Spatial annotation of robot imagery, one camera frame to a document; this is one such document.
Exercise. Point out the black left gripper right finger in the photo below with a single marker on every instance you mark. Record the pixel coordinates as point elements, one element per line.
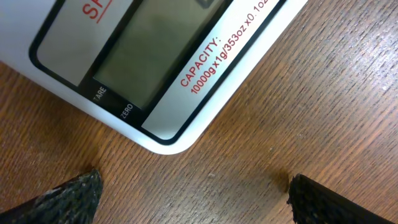
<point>312,202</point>

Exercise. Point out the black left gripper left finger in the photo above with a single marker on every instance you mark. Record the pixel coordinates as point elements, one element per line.
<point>73,202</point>

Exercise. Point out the white digital kitchen scale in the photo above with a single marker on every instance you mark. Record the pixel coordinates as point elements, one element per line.
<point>157,71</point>

